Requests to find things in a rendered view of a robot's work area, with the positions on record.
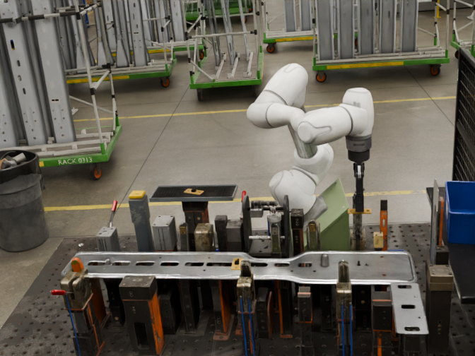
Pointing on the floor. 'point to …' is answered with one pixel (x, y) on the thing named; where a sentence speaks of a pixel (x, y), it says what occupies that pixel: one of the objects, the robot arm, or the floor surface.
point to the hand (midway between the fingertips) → (359, 200)
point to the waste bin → (21, 201)
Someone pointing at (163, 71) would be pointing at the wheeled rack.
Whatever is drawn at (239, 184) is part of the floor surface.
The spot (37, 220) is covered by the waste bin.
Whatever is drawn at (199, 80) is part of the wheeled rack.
